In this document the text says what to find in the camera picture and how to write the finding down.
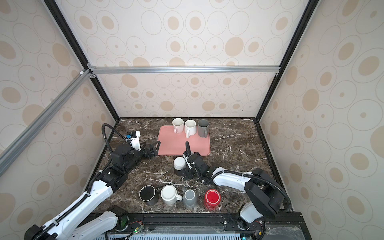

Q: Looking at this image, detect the white black upside-down mug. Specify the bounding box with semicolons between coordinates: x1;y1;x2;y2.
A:
174;157;187;177

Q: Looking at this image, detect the pink rectangular tray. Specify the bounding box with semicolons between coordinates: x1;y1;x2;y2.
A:
157;125;211;157

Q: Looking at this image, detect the white mug front row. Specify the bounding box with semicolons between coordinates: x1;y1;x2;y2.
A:
161;185;183;205

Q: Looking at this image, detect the black mug white rim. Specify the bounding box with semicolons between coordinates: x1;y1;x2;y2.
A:
139;185;159;206

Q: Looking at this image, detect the pale pink mug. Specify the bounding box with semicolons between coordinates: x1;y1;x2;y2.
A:
172;118;184;134

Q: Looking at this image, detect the white mug with handle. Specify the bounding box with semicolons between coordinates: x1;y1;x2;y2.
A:
184;120;197;139

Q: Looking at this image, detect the tall grey mug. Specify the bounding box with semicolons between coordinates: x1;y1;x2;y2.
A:
198;119;210;138

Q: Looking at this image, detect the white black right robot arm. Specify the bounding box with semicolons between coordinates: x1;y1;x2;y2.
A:
174;151;292;229

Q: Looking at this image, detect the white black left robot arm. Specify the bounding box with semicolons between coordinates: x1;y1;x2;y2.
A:
24;141;161;240

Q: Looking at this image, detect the small grey mug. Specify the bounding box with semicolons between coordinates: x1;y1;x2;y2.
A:
183;190;198;209

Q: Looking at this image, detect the red glass cup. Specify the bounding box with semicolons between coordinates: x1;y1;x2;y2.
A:
204;189;222;211

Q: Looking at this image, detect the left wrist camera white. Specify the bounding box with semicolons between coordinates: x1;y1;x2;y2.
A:
126;131;141;151

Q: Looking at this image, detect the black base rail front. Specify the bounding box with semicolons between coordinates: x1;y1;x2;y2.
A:
52;211;313;240

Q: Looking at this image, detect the silver aluminium rail left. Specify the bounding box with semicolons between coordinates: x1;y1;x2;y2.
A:
1;69;91;175

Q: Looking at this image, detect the silver aluminium rail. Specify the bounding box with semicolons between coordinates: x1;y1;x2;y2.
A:
1;69;91;175
90;66;280;74

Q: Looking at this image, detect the silver aluminium rail back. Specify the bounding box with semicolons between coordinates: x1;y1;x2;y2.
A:
90;66;280;74

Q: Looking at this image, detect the black frame post left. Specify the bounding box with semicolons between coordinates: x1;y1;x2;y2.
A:
43;0;120;123

